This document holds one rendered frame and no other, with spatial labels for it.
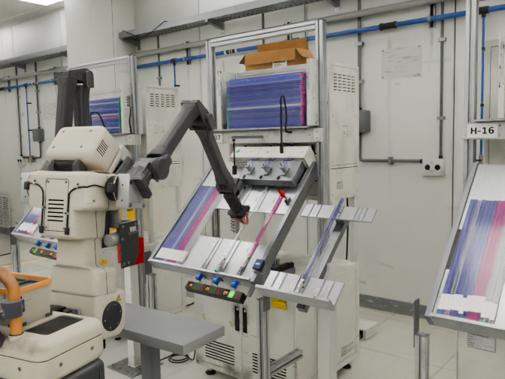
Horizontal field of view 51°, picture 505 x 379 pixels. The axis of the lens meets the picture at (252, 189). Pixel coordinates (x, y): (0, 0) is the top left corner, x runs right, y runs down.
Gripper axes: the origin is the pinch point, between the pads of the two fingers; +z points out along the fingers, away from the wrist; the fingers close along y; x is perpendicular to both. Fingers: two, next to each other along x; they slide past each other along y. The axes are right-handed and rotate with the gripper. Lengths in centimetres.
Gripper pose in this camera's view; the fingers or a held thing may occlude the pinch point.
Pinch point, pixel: (246, 222)
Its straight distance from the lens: 254.4
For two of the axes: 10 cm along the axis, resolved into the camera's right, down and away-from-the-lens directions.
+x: -4.7, 7.0, -5.4
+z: 4.0, 7.2, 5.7
